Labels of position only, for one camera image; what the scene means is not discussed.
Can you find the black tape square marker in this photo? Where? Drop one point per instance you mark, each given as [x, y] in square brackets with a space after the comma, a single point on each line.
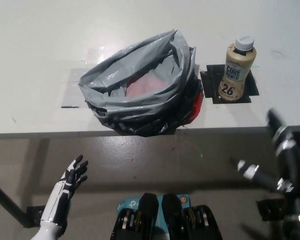
[252, 87]

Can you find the grey plastic bag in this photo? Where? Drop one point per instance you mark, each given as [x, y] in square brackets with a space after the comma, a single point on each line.
[140, 117]

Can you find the small black tape strip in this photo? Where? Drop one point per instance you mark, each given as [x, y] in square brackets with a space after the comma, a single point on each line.
[70, 107]

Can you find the teal printed box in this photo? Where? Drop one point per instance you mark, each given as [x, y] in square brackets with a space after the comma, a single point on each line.
[130, 201]

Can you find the black floor foot plate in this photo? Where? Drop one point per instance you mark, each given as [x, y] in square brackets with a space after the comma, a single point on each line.
[35, 216]
[270, 210]

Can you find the pink object inside bag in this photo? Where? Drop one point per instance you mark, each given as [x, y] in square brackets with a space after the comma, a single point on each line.
[147, 83]

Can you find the black table leg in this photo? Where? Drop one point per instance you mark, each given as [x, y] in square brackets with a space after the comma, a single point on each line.
[7, 200]

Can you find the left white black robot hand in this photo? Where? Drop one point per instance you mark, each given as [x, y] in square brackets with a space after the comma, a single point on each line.
[65, 185]

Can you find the beige protein shake bottle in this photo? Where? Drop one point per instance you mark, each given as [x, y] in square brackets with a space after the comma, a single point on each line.
[236, 72]

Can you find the red object beside bag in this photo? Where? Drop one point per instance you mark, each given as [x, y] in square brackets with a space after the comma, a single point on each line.
[197, 110]

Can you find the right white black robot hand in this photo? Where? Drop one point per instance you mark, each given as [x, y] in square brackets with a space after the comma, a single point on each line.
[282, 150]

